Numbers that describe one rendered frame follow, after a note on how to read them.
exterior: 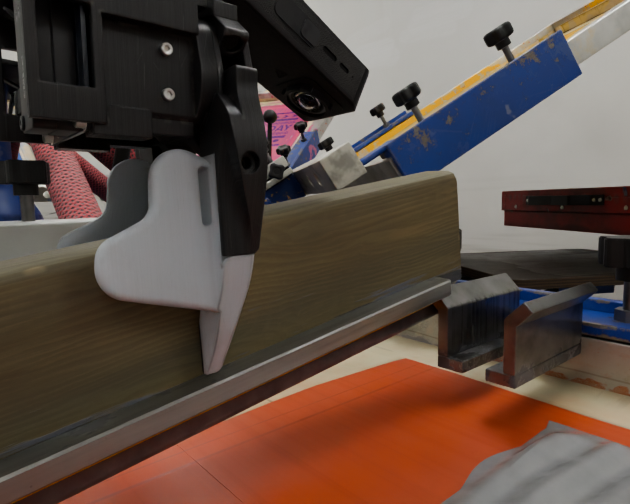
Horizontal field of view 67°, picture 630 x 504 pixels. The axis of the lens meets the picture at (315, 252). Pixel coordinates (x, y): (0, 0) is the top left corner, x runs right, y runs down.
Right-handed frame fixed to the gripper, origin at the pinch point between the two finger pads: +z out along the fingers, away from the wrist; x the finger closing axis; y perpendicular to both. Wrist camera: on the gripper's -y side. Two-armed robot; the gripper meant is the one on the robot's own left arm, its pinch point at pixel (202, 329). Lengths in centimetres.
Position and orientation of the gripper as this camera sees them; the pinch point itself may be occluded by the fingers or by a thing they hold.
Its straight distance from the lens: 23.5
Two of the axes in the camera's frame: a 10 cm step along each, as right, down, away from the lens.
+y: -7.6, 0.8, -6.4
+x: 6.5, 0.7, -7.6
